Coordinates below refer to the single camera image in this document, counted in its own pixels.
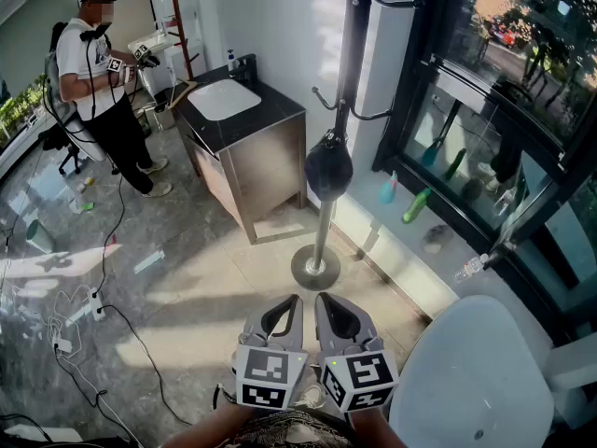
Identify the dark-topped vanity cabinet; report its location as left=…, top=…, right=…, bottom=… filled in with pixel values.
left=174, top=65, right=308, bottom=246

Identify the black floor cable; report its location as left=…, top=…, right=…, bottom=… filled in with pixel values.
left=96, top=302, right=193, bottom=427
left=99, top=174, right=126, bottom=294

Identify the person's light shoe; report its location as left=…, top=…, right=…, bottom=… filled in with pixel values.
left=292, top=382, right=325, bottom=411

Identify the green bottle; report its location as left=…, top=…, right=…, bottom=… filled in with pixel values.
left=401, top=187, right=433, bottom=225

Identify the person's right forearm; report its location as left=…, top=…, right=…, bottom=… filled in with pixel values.
left=346, top=407, right=408, bottom=448

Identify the wooden clothes hanger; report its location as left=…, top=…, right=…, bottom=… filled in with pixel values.
left=165, top=77, right=198, bottom=110

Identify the clear plastic water bottle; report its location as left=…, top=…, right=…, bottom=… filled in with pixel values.
left=453, top=252, right=491, bottom=285

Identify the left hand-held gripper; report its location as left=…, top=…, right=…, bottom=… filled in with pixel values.
left=231, top=294, right=310, bottom=411

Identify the white sink basin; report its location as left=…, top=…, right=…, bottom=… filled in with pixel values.
left=186, top=77, right=263, bottom=122

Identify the black metal coat rack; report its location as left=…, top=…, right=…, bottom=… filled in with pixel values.
left=285, top=0, right=425, bottom=292

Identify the black faucet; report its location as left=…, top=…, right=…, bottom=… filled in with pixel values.
left=229, top=53, right=258, bottom=81

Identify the black window frame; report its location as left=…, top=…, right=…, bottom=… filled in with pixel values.
left=371, top=0, right=597, bottom=344

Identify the black cloth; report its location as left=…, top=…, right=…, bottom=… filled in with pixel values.
left=304, top=130, right=354, bottom=203

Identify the red wooden coat rack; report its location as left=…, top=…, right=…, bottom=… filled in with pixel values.
left=158, top=0, right=201, bottom=81

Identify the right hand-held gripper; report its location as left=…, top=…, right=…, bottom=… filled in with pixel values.
left=313, top=291, right=400, bottom=414

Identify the white bathtub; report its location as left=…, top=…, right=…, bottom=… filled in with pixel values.
left=388, top=294, right=557, bottom=448

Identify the person's left forearm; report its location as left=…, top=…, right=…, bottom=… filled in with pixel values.
left=160, top=402, right=256, bottom=448

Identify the green bucket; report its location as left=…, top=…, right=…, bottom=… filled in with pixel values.
left=25, top=218, right=58, bottom=256

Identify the teal spray bottle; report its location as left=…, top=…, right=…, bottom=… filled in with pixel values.
left=378, top=170, right=399, bottom=206

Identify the person's patterned shirt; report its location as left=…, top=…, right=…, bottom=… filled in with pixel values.
left=230, top=407, right=358, bottom=448

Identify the grey round sponge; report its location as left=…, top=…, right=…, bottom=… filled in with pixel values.
left=421, top=224, right=455, bottom=255

